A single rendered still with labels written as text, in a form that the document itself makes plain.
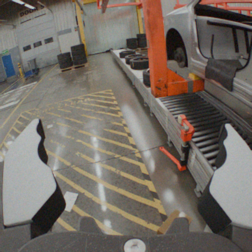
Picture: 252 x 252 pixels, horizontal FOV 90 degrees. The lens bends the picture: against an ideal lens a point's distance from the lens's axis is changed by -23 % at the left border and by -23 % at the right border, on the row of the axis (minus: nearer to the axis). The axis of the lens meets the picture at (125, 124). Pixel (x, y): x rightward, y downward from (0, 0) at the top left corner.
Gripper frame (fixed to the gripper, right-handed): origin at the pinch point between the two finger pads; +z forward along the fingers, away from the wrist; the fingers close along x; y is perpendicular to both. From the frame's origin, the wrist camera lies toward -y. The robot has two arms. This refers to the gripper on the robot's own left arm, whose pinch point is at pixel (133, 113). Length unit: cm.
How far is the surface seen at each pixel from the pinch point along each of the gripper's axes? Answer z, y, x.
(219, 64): 130, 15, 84
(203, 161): 70, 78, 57
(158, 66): 162, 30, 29
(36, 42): 1078, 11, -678
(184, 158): 93, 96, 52
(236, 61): 173, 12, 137
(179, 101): 199, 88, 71
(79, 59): 706, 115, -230
